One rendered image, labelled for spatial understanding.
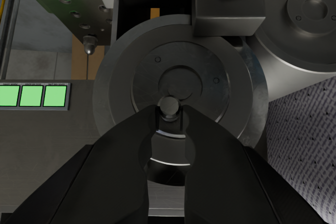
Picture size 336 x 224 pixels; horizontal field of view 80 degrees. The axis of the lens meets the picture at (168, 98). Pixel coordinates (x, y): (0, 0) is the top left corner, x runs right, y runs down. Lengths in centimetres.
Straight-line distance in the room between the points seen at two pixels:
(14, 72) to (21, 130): 310
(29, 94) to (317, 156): 60
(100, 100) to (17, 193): 47
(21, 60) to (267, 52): 363
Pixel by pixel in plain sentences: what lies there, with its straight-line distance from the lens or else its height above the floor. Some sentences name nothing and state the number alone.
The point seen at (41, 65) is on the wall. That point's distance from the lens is 357.
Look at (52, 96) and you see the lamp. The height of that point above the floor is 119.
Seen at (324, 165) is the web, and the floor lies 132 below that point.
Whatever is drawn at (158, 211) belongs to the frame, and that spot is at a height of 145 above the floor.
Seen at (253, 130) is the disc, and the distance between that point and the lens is 18.
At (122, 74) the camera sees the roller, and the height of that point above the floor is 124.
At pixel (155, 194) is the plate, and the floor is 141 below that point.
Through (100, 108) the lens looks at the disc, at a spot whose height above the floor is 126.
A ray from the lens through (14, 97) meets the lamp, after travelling 63.
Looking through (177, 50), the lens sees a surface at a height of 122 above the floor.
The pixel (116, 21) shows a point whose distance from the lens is 21.
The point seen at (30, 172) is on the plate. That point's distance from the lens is 60.
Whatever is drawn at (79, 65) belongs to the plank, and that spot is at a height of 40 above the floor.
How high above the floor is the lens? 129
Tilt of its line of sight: 12 degrees down
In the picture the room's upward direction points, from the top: 179 degrees counter-clockwise
